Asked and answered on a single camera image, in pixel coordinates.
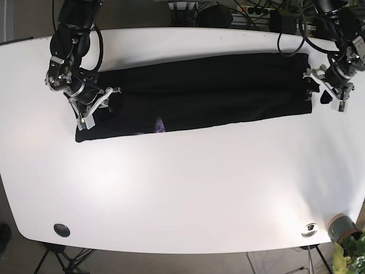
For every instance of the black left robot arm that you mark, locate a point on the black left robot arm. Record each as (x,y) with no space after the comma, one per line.
(342,27)

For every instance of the black T-shirt with emoji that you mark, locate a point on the black T-shirt with emoji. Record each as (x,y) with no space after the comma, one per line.
(201,93)

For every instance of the potted green plant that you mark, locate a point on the potted green plant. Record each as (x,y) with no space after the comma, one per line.
(348,240)

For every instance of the black table grommet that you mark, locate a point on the black table grommet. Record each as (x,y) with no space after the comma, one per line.
(61,230)

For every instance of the black tripod stand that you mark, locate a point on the black tripod stand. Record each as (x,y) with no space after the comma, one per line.
(68,264)

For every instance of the silver table grommet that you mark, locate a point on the silver table grommet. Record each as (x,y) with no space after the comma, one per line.
(309,230)

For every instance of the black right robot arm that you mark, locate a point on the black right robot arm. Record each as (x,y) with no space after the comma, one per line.
(69,44)

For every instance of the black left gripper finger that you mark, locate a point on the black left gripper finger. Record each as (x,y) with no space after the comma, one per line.
(336,98)
(309,86)

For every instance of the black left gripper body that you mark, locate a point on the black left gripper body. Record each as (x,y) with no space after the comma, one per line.
(344,64)

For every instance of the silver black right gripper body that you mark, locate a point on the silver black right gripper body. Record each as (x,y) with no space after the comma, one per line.
(81,86)

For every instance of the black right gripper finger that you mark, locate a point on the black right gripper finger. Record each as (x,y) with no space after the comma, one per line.
(114,104)
(86,105)

